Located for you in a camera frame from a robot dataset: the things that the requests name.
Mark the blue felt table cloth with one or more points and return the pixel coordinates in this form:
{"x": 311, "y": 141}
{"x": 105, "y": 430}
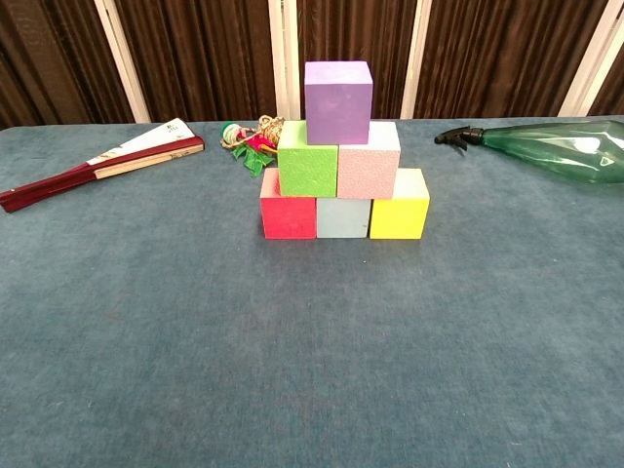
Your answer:
{"x": 292, "y": 365}

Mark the white partition frame post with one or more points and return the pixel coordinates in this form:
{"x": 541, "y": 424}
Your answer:
{"x": 122, "y": 58}
{"x": 284, "y": 58}
{"x": 417, "y": 58}
{"x": 592, "y": 53}

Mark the folded red paper fan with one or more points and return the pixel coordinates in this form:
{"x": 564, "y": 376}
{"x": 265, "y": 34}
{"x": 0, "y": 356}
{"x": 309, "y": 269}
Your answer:
{"x": 146, "y": 146}

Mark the purple foam cube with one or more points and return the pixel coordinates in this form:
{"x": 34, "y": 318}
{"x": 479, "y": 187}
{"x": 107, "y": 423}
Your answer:
{"x": 336, "y": 112}

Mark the red foam cube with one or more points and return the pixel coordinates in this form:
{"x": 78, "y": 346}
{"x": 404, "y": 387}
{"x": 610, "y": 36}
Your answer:
{"x": 287, "y": 217}

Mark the yellow foam cube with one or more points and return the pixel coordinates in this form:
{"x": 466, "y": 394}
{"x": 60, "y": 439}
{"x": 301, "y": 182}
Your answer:
{"x": 397, "y": 217}

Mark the pink foam cube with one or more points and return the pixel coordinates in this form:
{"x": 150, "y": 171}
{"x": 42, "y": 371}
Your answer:
{"x": 365, "y": 168}

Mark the light blue foam cube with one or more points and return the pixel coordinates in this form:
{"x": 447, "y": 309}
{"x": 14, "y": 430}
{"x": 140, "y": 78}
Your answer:
{"x": 342, "y": 219}

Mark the dark brown curtain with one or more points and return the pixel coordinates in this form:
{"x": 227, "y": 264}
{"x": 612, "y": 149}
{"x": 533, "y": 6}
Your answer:
{"x": 209, "y": 58}

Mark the colourful feather toy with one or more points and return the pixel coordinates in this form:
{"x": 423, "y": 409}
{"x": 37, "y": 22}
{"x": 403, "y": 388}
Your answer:
{"x": 253, "y": 158}

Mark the green foam cube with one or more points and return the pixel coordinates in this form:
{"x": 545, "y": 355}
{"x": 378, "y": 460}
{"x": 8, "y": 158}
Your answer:
{"x": 307, "y": 168}

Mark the green plastic spray bottle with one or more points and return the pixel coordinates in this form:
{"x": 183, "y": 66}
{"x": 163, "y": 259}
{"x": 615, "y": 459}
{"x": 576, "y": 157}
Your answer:
{"x": 551, "y": 146}

